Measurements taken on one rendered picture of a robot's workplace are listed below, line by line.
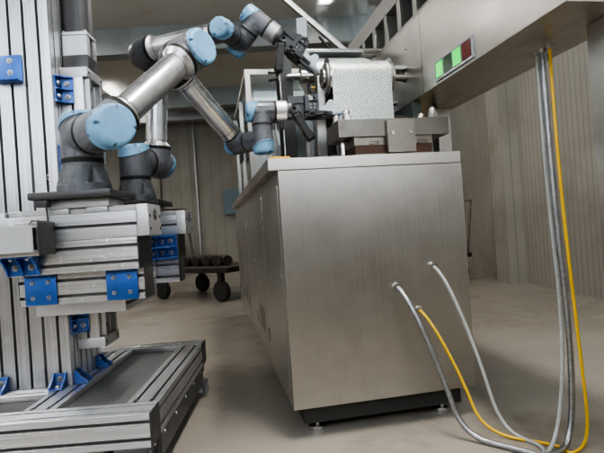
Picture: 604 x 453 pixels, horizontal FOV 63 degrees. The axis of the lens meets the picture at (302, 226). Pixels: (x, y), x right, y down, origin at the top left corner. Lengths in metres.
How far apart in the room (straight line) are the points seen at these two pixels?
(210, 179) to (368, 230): 9.25
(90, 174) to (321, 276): 0.75
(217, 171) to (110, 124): 9.39
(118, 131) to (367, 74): 0.99
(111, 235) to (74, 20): 0.79
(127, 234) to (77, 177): 0.21
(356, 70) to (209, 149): 8.99
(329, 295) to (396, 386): 0.38
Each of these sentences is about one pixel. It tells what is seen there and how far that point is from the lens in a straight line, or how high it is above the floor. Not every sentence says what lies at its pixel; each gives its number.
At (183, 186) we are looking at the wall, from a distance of 10.87.
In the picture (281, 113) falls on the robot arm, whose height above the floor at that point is 1.09.
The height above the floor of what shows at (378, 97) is 1.15.
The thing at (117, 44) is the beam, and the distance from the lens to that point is 6.74.
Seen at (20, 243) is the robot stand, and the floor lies 0.69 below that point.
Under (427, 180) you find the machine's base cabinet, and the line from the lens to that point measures 1.72.
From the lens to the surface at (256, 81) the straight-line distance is 2.99.
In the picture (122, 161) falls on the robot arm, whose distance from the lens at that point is 2.02.
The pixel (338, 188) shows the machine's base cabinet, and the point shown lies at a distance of 1.61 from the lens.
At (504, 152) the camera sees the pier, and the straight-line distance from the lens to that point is 5.16.
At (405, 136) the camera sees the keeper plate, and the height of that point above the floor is 0.96.
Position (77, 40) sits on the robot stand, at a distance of 1.91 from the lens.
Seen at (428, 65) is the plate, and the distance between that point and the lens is 1.93.
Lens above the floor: 0.68
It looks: level
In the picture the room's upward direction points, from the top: 4 degrees counter-clockwise
